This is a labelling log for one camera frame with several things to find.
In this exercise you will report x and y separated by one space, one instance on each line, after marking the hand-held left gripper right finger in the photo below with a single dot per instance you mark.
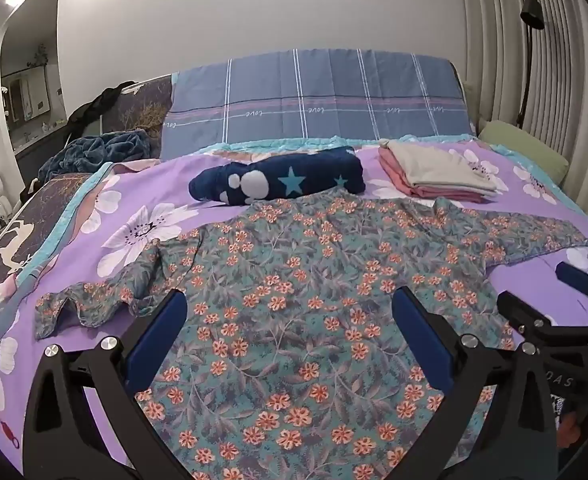
421 332

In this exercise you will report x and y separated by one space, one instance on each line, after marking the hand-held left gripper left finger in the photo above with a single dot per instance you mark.
157 330

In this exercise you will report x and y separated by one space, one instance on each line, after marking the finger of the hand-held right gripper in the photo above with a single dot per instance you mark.
576 277
529 312

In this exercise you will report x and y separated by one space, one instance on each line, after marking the teal floral shirt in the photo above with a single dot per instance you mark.
299 285

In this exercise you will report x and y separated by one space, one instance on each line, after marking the person's right hand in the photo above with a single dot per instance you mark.
569 430

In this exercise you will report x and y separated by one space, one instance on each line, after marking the purple floral blanket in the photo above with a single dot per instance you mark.
524 276

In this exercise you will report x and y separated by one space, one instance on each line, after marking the green pillow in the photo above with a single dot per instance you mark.
524 150

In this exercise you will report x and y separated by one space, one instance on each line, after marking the folded pink garment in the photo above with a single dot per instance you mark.
396 174

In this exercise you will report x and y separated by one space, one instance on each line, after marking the folded beige garment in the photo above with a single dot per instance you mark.
434 165

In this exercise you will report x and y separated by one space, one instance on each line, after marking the dark deer print bedsheet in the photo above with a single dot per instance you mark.
18 230

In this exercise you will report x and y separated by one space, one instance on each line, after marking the dark blue fleece blanket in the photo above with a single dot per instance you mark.
98 152

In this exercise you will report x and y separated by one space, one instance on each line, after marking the beige pleated curtain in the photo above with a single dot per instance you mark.
564 85

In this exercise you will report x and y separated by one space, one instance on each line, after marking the navy star print rolled cloth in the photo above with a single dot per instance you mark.
294 175

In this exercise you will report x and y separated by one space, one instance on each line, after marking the black garment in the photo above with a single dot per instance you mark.
93 107

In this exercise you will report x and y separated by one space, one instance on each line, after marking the black floor lamp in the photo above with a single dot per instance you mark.
531 12

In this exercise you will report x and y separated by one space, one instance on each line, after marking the white arched doorway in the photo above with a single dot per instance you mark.
28 60

